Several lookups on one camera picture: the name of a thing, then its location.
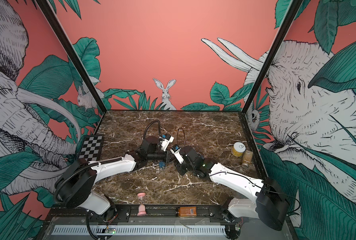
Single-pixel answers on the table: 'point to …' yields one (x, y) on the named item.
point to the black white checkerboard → (91, 147)
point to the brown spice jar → (247, 156)
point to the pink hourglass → (141, 208)
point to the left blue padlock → (161, 164)
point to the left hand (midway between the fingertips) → (180, 154)
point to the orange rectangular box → (187, 211)
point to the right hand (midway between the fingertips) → (174, 161)
